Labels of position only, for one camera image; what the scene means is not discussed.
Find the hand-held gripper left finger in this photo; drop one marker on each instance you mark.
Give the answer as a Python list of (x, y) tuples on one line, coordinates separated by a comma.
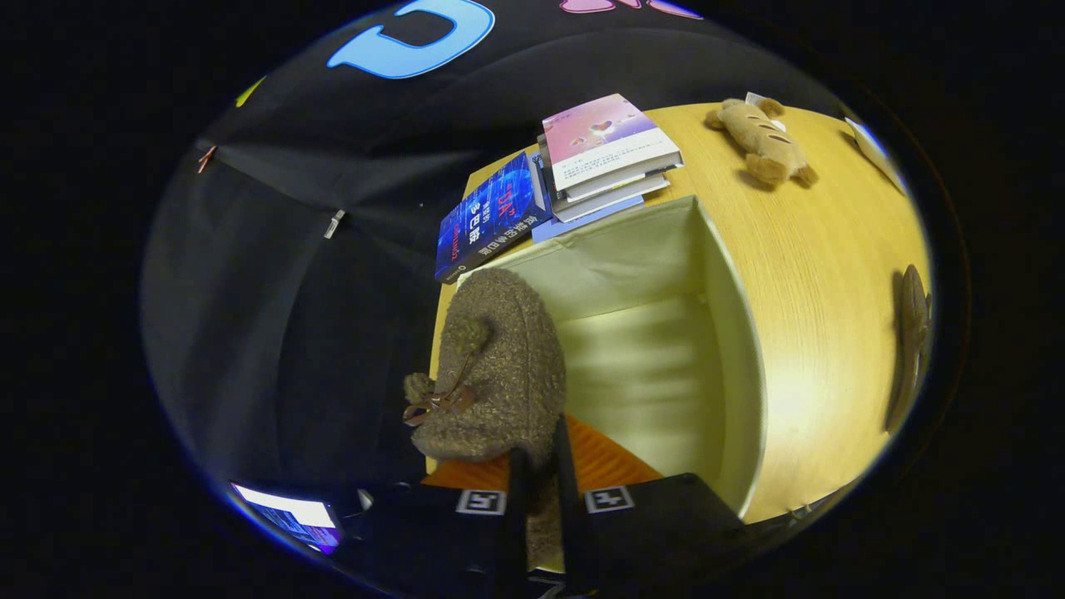
[(516, 532)]

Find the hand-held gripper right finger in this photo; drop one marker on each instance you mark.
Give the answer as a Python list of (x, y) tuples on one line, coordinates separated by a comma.
[(570, 532)]

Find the brown fluffy shoe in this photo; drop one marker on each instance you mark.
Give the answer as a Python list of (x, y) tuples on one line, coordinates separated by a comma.
[(913, 333), (499, 374)]

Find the cream fabric storage box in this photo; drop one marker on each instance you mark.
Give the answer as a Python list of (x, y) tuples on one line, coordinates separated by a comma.
[(649, 374)]

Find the open laptop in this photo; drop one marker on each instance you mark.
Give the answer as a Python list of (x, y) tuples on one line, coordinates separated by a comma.
[(291, 516)]

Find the light blue book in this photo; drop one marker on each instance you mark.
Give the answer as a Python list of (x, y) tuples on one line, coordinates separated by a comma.
[(566, 229)]

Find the dark blue book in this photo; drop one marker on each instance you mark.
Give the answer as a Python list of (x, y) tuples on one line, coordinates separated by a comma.
[(491, 216)]

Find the grey book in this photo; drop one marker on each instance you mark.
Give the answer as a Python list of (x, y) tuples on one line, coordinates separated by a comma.
[(611, 200)]

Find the white clothes peg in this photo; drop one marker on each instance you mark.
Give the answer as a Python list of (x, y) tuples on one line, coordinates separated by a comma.
[(334, 223)]

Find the pink cover book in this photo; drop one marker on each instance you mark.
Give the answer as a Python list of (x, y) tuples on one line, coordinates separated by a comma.
[(603, 133)]

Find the brown bread plush toy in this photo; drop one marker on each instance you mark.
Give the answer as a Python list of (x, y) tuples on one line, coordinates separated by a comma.
[(761, 141)]

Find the white plush toy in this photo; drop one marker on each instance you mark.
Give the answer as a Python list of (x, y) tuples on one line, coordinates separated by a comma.
[(874, 150)]

